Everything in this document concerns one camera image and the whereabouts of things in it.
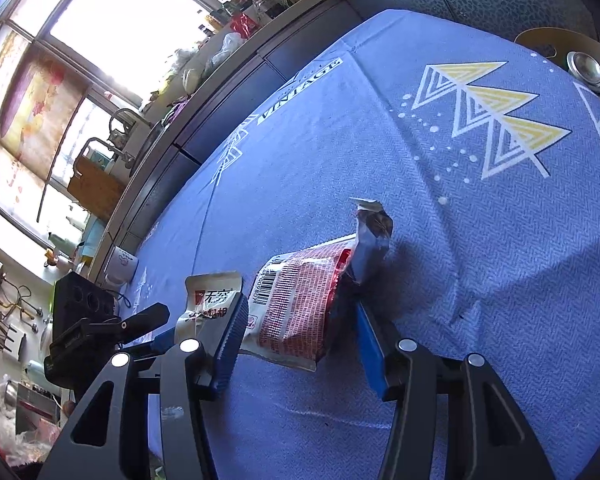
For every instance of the blue printed tablecloth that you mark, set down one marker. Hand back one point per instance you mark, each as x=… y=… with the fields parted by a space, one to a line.
x=380 y=135

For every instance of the wooden cutting board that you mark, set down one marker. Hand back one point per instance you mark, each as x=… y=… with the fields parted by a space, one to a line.
x=95 y=187

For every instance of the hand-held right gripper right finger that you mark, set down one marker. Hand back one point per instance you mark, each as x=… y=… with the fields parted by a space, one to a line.
x=370 y=355

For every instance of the steel kitchen faucet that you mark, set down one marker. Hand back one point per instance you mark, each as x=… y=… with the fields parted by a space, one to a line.
x=125 y=114
x=105 y=146

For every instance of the printed window blind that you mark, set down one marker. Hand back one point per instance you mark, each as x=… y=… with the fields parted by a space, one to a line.
x=25 y=110

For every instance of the silver torn snack wrapper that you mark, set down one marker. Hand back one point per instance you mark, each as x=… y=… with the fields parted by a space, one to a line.
x=372 y=240

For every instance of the red white snack packet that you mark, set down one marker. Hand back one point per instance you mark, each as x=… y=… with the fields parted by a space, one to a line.
x=295 y=310

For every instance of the grey kitchen counter cabinets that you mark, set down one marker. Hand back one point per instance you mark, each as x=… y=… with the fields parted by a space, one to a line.
x=330 y=25

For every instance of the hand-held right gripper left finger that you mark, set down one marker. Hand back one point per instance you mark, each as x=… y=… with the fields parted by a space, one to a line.
x=230 y=340

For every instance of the white mug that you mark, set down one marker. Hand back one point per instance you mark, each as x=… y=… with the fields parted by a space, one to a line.
x=122 y=265

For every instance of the red plastic bag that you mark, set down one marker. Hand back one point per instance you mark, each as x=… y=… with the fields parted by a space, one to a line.
x=242 y=25

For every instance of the clear plastic bag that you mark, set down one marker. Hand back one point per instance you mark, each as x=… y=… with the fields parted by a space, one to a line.
x=222 y=50

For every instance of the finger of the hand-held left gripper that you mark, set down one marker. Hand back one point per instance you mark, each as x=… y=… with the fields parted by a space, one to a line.
x=145 y=320
x=155 y=344

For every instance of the brown paper bin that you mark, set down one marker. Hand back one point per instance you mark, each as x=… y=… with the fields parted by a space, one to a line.
x=545 y=42

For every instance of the white plastic bag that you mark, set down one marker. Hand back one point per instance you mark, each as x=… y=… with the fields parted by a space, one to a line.
x=192 y=79

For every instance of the purple cloth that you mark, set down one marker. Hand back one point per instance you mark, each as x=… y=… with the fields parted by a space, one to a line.
x=177 y=109

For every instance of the green drink can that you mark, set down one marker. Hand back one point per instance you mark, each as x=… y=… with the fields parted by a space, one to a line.
x=585 y=67

